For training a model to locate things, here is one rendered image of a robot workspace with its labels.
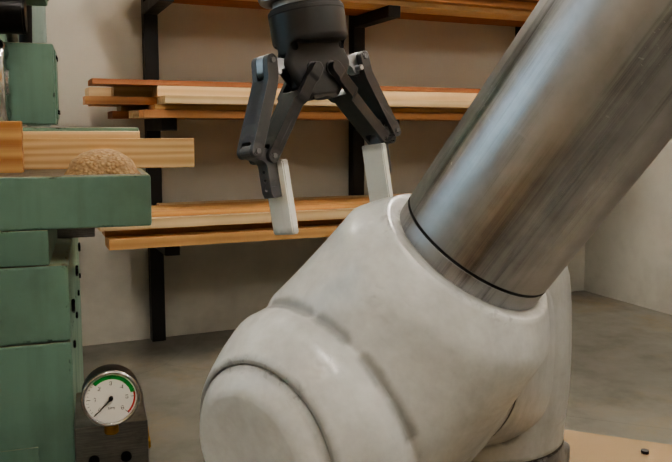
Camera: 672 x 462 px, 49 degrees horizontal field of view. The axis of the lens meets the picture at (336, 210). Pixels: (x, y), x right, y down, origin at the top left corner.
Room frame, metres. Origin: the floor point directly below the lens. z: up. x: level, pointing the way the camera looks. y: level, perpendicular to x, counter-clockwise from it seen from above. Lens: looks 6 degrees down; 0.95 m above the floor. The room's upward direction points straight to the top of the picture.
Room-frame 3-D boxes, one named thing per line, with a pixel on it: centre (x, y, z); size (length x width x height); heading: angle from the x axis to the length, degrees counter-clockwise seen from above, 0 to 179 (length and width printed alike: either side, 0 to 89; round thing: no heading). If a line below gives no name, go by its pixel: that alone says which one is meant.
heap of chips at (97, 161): (0.91, 0.29, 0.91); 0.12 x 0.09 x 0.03; 18
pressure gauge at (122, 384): (0.79, 0.25, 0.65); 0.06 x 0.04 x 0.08; 108
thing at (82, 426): (0.86, 0.27, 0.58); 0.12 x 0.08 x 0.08; 18
